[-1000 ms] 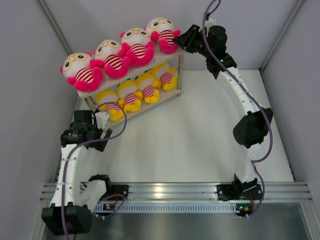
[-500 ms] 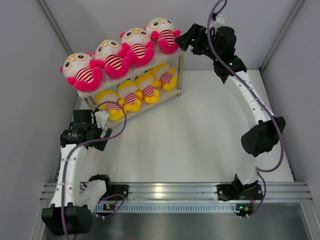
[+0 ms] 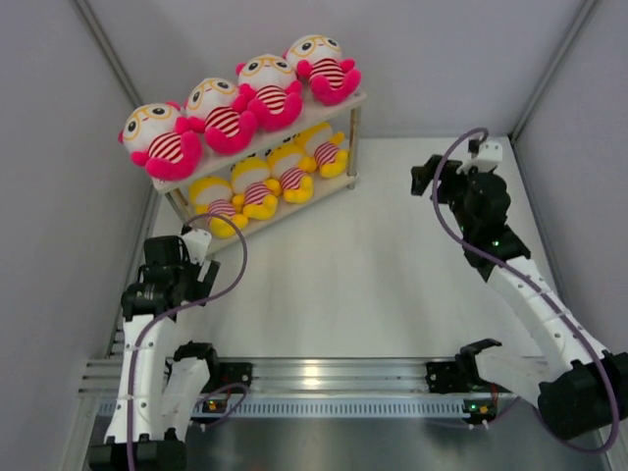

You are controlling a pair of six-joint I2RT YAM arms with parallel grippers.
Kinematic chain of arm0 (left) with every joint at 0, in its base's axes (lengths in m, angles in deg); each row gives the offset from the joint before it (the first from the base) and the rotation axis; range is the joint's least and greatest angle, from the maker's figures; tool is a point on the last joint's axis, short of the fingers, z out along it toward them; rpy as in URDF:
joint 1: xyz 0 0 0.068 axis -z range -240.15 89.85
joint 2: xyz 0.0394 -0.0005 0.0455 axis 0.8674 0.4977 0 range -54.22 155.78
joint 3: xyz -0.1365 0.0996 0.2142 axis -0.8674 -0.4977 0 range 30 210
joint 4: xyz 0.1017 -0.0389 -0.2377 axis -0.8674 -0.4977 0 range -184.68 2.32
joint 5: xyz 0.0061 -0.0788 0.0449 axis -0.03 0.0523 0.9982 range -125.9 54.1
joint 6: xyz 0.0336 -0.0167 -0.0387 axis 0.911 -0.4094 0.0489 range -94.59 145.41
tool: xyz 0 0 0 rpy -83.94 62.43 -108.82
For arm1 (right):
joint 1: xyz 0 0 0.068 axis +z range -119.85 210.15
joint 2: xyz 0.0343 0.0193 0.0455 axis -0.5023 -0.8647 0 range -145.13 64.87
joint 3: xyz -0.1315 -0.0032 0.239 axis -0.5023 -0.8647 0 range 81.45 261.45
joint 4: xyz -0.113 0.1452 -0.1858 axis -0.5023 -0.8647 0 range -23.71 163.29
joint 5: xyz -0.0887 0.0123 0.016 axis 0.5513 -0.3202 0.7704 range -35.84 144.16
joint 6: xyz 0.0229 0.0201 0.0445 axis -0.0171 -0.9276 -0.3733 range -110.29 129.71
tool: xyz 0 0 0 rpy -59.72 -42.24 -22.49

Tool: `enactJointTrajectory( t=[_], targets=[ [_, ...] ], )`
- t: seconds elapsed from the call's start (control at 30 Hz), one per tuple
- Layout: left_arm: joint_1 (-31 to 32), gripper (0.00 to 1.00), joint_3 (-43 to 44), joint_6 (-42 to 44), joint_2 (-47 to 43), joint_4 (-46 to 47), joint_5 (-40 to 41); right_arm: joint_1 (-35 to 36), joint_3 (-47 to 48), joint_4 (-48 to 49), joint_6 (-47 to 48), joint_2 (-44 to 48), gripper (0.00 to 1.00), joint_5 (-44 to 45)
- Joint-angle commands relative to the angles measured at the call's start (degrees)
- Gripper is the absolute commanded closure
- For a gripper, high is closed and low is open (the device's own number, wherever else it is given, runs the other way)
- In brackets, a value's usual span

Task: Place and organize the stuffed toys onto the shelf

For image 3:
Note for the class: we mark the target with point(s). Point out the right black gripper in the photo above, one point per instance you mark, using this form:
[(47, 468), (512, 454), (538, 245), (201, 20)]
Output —
[(449, 176)]

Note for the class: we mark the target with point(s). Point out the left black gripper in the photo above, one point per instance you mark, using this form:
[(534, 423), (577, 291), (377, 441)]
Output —
[(202, 286)]

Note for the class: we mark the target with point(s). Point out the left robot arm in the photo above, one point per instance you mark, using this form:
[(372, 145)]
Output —
[(161, 379)]

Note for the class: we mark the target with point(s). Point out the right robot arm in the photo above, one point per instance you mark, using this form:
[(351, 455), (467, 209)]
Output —
[(583, 386)]

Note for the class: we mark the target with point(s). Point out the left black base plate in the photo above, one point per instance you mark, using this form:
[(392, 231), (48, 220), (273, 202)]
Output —
[(230, 372)]

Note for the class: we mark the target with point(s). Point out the aluminium rail frame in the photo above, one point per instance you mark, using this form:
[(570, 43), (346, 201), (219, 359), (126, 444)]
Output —
[(371, 388)]

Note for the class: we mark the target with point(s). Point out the left black connector board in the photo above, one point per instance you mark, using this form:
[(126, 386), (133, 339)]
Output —
[(210, 413)]

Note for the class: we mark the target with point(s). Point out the yellow plush toy on shelf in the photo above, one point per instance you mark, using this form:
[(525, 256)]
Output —
[(321, 146)]

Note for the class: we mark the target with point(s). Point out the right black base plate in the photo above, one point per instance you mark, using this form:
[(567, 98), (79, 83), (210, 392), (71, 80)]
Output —
[(453, 377)]

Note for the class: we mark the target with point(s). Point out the yellow plush toy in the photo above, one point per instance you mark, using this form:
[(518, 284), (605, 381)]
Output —
[(214, 195), (321, 146), (256, 192), (287, 165)]

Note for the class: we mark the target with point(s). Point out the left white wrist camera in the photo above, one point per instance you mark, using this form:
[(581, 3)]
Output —
[(197, 244)]

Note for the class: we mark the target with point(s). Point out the white two-tier shelf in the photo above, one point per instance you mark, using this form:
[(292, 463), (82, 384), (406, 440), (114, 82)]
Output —
[(262, 143)]

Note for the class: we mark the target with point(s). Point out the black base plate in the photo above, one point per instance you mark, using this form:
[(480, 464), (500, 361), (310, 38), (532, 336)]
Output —
[(230, 372), (453, 377)]

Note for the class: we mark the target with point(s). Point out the pink plush toy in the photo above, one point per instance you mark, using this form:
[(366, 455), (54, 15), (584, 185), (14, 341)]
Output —
[(272, 90), (159, 138), (318, 60), (217, 110)]

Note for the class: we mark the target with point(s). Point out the black connector with led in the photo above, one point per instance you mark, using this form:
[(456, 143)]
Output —
[(479, 412)]

